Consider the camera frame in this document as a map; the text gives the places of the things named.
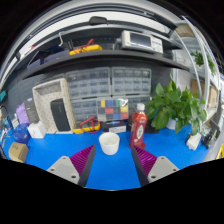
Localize black rounded speaker case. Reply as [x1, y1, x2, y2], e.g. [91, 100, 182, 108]
[49, 98, 72, 132]

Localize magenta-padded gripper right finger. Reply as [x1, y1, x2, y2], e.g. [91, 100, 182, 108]
[130, 145, 180, 187]

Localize brown cardboard box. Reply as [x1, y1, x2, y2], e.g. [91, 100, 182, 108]
[8, 141, 30, 164]

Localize grey small-parts drawer cabinet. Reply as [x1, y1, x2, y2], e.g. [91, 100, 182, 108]
[70, 98, 98, 126]
[127, 95, 151, 116]
[65, 66, 112, 100]
[110, 65, 153, 96]

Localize purple plastic bag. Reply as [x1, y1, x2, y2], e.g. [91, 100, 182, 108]
[15, 103, 30, 126]

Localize red drink bottle white cap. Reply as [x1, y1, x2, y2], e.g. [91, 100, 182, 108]
[128, 102, 148, 150]

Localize dark grey upright box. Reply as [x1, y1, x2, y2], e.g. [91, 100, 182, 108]
[23, 97, 40, 124]

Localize black desk device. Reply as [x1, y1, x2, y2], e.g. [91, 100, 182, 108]
[201, 119, 222, 149]

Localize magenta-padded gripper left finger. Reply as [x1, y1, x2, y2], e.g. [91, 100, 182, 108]
[46, 144, 97, 188]

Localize yellow multimeter with red leads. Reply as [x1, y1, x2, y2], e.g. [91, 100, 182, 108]
[73, 116, 102, 135]

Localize clear organizer box colourful compartments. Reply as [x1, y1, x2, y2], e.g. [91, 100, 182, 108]
[95, 98, 130, 122]

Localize white shelf rack with boxes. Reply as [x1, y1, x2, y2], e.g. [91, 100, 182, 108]
[174, 23, 224, 124]

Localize small white block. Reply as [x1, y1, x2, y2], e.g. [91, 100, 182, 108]
[185, 132, 203, 151]

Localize white mug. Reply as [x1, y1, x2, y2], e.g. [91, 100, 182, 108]
[98, 132, 121, 156]

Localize green potted plant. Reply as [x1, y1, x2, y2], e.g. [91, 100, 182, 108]
[144, 73, 208, 136]

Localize white carton box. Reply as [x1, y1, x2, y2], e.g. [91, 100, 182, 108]
[27, 120, 47, 139]

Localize black printed product box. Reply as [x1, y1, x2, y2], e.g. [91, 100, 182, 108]
[101, 119, 128, 134]

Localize dark workbench shelf with equipment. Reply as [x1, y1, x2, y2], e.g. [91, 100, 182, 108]
[6, 13, 201, 81]

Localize blue printed box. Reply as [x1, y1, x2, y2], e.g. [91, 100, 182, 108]
[12, 123, 32, 145]

